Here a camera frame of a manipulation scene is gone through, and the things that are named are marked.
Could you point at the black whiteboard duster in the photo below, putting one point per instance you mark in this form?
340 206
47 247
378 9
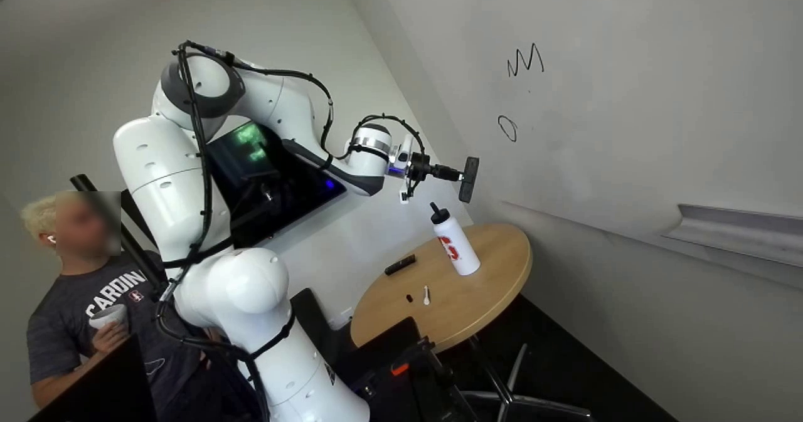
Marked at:
469 180

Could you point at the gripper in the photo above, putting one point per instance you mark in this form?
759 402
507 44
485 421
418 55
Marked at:
421 167

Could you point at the white bottle with red print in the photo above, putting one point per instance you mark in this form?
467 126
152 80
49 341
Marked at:
461 253

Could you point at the whiteboard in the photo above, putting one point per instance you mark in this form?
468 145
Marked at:
627 96

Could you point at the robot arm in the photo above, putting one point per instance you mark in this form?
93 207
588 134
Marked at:
163 171

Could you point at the black monitor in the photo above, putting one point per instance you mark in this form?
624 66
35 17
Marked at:
282 190

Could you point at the hand controller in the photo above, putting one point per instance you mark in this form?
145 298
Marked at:
108 315

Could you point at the person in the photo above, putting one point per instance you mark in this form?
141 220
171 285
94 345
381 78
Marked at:
66 328

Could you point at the black chair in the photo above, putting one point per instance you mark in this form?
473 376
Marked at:
313 321

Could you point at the small white lid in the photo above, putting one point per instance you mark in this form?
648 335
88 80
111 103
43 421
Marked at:
426 295

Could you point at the black laptop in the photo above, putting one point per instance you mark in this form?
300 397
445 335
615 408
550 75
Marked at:
106 390

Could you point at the black marker pen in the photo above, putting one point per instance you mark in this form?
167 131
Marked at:
399 264

